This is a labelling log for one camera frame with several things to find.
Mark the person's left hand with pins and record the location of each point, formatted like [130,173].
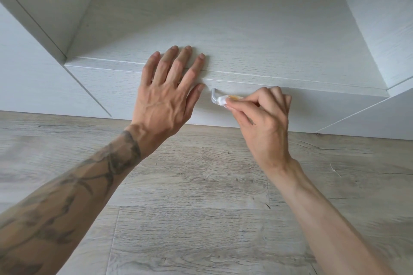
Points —
[161,107]

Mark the person's right hand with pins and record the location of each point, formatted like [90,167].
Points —
[267,136]

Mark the white stained wipe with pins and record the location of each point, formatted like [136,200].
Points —
[222,100]

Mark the low white wooden cabinet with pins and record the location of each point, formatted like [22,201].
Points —
[226,10]

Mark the person's left forearm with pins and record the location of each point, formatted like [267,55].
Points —
[64,210]

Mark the person's right forearm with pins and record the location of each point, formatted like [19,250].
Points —
[329,229]

